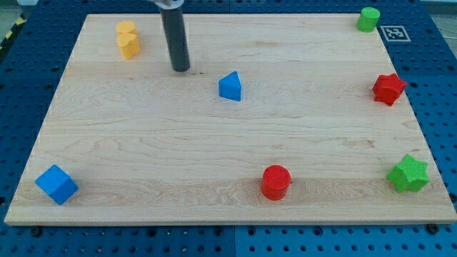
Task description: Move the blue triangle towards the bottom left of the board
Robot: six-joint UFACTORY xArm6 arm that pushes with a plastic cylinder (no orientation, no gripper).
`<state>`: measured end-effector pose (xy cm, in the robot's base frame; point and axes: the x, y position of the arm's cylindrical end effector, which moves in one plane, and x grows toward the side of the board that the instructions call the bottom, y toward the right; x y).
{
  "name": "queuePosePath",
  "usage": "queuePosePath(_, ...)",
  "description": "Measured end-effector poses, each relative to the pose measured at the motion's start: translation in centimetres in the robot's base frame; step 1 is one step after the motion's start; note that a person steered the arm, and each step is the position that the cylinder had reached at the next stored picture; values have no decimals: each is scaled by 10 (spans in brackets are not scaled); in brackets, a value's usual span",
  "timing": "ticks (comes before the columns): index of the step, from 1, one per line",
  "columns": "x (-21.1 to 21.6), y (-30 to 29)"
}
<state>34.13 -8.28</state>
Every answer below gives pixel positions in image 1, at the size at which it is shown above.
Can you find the green star block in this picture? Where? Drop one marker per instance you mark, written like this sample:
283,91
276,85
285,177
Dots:
409,174

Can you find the white fiducial marker tag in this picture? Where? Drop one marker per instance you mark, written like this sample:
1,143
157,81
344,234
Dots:
394,33

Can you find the silver rod mount flange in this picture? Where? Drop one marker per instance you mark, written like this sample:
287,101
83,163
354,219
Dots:
168,4

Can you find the blue cube block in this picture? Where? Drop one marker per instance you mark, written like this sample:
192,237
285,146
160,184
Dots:
57,184

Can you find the green cylinder block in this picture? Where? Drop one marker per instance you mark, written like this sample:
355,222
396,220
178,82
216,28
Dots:
368,18

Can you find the wooden board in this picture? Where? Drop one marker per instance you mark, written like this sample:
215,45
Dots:
148,146

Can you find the yellow cylinder block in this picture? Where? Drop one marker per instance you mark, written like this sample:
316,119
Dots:
126,27

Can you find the red star block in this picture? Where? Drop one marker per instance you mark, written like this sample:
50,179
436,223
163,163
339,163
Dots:
388,88

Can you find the yellow heart block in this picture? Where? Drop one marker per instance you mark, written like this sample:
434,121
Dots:
128,45

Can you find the blue triangle block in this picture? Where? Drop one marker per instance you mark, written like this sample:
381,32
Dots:
230,86

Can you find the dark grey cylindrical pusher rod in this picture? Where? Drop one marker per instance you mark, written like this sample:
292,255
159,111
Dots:
174,28

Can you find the red cylinder block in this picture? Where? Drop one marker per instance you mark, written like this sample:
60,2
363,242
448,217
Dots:
275,182

